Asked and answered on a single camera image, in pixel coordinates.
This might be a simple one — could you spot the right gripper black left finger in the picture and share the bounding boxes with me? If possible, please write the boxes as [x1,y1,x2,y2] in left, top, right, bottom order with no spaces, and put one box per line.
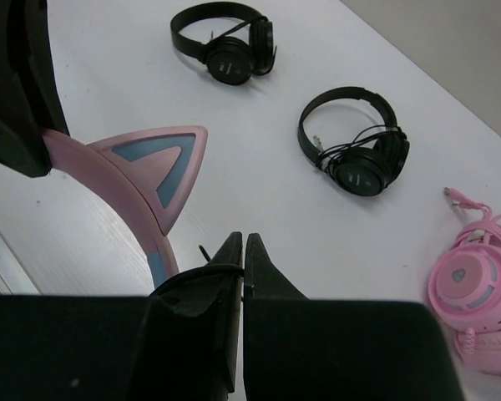
[0,232,243,400]

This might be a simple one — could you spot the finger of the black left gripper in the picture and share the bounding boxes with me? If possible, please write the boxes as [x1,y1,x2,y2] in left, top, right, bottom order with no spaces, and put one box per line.
[0,1,68,177]

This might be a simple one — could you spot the black headphones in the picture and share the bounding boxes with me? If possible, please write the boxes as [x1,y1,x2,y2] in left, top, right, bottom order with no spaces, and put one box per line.
[297,86,410,197]
[170,2,276,86]

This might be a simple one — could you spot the aluminium rail front edge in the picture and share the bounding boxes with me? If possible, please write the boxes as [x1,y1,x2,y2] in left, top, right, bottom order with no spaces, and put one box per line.
[0,232,40,295]

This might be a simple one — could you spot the pink gaming headset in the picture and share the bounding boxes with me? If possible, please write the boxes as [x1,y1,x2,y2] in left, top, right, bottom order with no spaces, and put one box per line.
[428,188,501,379]

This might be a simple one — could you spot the black headphones far left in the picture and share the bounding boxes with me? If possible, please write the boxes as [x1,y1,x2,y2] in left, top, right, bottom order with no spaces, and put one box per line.
[170,2,276,86]

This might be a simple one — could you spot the black headphones middle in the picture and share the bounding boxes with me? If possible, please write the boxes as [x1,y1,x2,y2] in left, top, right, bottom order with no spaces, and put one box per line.
[297,86,410,197]

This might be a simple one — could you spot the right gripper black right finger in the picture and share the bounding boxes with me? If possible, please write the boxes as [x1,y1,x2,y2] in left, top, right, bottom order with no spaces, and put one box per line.
[244,233,463,401]

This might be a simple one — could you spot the blue pink cat-ear headphones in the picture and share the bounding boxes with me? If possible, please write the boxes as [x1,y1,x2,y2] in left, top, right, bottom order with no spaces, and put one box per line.
[0,124,209,293]

